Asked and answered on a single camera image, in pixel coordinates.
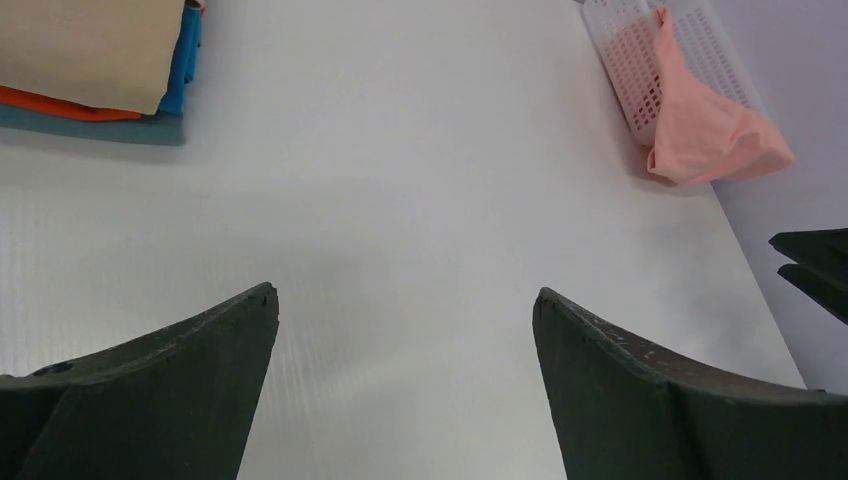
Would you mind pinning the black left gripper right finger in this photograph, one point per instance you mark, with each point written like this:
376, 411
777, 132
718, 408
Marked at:
624, 407

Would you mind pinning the beige folded t shirt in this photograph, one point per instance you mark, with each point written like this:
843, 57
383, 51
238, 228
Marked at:
102, 54

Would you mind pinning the orange folded t shirt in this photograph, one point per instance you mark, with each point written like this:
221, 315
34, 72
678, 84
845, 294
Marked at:
61, 108

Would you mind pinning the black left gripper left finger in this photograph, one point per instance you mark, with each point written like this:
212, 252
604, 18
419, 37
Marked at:
176, 403

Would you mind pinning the teal folded t shirt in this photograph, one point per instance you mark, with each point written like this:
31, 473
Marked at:
161, 129

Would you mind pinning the white plastic basket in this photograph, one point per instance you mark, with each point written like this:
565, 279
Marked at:
623, 33

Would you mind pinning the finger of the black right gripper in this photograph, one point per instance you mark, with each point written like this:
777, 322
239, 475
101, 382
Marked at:
826, 294
824, 252

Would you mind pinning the blue folded t shirt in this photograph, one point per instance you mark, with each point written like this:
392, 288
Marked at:
183, 62

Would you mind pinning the pink t shirt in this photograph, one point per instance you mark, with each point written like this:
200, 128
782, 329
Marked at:
702, 136

